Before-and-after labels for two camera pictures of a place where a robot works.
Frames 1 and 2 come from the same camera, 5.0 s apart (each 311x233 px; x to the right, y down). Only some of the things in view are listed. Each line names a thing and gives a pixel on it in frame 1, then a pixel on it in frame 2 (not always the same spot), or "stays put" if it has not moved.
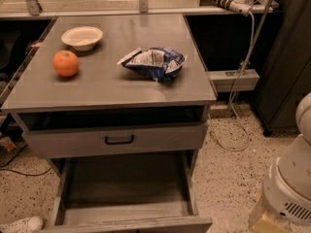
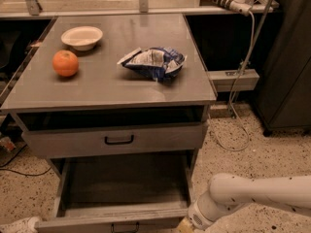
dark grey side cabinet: x=286 y=67 stays put
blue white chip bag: x=159 y=63 stays put
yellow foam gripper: x=282 y=202 to x=196 y=217
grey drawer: x=125 y=193 stays put
